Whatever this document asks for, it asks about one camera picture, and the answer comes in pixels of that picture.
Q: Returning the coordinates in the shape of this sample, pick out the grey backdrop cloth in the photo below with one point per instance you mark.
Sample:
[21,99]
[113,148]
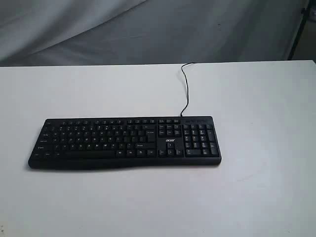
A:
[125,32]

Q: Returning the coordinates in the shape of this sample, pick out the black Acer computer keyboard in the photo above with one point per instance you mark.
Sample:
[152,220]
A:
[110,143]

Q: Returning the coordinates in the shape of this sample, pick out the black tripod stand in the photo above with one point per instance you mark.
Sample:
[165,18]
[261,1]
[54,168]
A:
[300,29]

